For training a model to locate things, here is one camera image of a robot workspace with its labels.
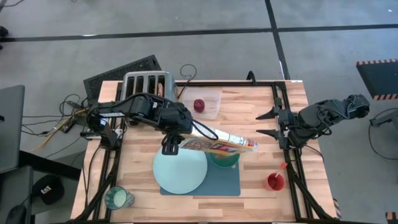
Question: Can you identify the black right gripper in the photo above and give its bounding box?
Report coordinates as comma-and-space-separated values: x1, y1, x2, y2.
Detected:
255, 106, 299, 149

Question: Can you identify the light blue plate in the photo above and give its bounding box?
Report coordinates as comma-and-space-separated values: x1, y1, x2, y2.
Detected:
152, 146, 208, 195

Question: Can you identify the orange plastic spoon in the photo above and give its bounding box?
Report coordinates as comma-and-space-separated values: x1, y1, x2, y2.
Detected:
274, 162, 289, 179

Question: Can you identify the yellow raisin bran cereal box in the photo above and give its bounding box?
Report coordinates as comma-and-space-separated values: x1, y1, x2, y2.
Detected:
178, 123, 259, 156

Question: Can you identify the dark red apple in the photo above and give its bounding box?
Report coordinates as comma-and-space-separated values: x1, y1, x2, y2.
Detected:
193, 99, 206, 113

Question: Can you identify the green bowl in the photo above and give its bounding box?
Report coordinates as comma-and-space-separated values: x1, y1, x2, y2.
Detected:
208, 151, 241, 169

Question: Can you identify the clear plastic container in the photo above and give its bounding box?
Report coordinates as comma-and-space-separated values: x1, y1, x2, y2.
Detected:
182, 88, 222, 121

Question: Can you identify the red cup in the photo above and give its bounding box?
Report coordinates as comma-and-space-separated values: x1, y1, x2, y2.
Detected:
264, 172, 286, 192

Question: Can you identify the blue placemat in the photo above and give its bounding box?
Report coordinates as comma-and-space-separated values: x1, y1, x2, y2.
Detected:
160, 154, 242, 197

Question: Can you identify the silver four-slot toaster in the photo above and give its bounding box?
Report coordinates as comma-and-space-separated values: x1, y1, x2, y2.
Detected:
120, 70, 180, 108

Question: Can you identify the green glass tumbler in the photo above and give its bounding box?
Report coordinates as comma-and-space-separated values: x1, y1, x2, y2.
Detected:
104, 185, 136, 210

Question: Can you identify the black perforated panel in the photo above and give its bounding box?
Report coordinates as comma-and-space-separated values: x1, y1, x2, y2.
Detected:
83, 54, 162, 105

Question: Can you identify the grey floor device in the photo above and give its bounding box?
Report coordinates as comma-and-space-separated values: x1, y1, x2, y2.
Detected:
369, 109, 398, 130

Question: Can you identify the black mat with striped edge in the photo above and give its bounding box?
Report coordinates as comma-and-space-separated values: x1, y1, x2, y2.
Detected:
356, 58, 398, 101

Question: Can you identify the black cap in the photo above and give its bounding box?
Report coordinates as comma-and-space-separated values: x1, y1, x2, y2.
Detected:
32, 174, 65, 205

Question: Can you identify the dark grey desk pad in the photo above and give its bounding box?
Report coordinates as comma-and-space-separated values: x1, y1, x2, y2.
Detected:
0, 164, 34, 224

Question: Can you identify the grey laptop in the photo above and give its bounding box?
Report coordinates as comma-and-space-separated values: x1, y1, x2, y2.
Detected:
0, 84, 25, 174

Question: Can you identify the black computer mouse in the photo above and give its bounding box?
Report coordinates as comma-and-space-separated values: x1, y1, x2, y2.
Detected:
5, 204, 28, 224

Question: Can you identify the black aluminium table frame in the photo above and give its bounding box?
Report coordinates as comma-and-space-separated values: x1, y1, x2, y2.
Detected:
70, 80, 338, 224

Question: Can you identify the black toaster power cable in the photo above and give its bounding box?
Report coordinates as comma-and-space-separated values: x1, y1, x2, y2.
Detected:
177, 63, 198, 99

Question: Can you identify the black floor cable loop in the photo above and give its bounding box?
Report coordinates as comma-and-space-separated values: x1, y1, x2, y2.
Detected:
368, 108, 398, 161

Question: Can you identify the black cable bundle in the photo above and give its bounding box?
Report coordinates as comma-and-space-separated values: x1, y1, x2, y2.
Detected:
21, 93, 94, 156

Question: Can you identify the yellow cable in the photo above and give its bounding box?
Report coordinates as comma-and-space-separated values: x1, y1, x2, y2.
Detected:
30, 108, 90, 153

